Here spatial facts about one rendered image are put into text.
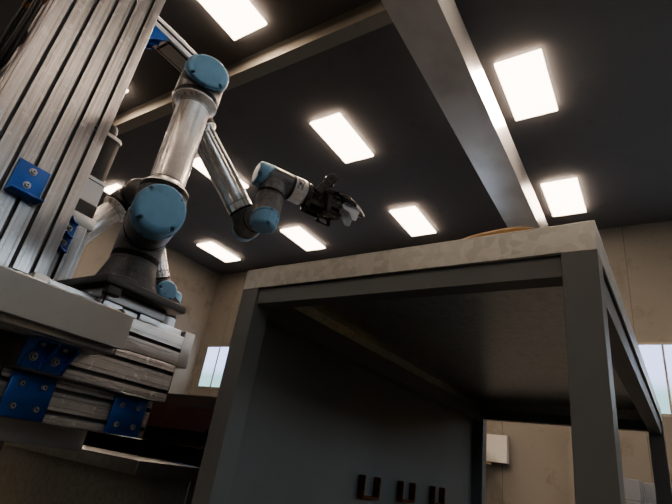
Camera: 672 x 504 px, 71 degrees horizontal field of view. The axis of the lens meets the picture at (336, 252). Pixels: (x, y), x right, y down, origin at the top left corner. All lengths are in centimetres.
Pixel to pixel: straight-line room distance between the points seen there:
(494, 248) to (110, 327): 73
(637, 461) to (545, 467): 148
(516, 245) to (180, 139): 87
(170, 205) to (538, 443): 957
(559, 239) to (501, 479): 980
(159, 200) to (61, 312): 33
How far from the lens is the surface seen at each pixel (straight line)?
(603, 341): 61
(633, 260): 1104
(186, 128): 128
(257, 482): 98
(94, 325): 102
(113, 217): 196
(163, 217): 114
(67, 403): 120
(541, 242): 67
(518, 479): 1032
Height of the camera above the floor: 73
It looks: 24 degrees up
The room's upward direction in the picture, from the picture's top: 9 degrees clockwise
